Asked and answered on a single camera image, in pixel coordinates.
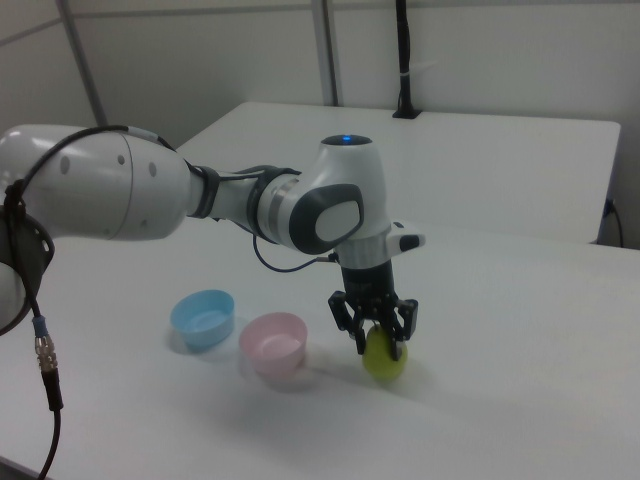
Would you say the white side table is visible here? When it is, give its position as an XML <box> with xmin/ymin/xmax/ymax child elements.
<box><xmin>174</xmin><ymin>101</ymin><xmax>623</xmax><ymax>246</ymax></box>

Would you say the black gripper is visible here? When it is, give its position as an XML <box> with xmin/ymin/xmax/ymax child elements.
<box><xmin>327</xmin><ymin>260</ymin><xmax>420</xmax><ymax>363</ymax></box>

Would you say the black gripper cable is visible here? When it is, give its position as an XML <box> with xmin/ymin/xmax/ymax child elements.
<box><xmin>2</xmin><ymin>124</ymin><xmax>342</xmax><ymax>480</ymax></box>

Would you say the black power cable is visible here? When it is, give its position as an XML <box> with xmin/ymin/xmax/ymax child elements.
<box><xmin>604</xmin><ymin>198</ymin><xmax>626</xmax><ymax>248</ymax></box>

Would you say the green pear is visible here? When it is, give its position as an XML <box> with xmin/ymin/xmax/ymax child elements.
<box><xmin>361</xmin><ymin>324</ymin><xmax>411</xmax><ymax>384</ymax></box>

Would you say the pink plastic bowl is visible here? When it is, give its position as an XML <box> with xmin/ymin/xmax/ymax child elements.
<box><xmin>238</xmin><ymin>312</ymin><xmax>309</xmax><ymax>379</ymax></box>

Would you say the black clamped camera pole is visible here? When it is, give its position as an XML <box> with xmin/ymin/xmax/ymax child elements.
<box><xmin>392</xmin><ymin>0</ymin><xmax>423</xmax><ymax>120</ymax></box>

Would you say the blue plastic bowl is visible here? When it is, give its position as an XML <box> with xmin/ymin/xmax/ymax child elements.
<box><xmin>170</xmin><ymin>289</ymin><xmax>236</xmax><ymax>352</ymax></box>

